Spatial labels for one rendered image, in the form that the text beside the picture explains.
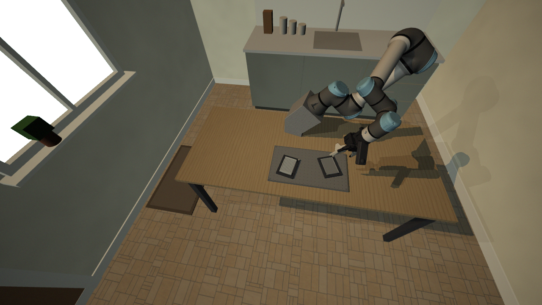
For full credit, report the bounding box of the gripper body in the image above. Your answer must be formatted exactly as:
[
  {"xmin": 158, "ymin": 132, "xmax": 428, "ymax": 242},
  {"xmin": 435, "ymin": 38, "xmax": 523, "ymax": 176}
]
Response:
[{"xmin": 344, "ymin": 127, "xmax": 371, "ymax": 152}]

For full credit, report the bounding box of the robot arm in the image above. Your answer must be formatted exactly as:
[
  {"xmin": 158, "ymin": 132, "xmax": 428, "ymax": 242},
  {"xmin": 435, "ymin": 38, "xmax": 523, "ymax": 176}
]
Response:
[{"xmin": 307, "ymin": 28, "xmax": 437, "ymax": 142}]

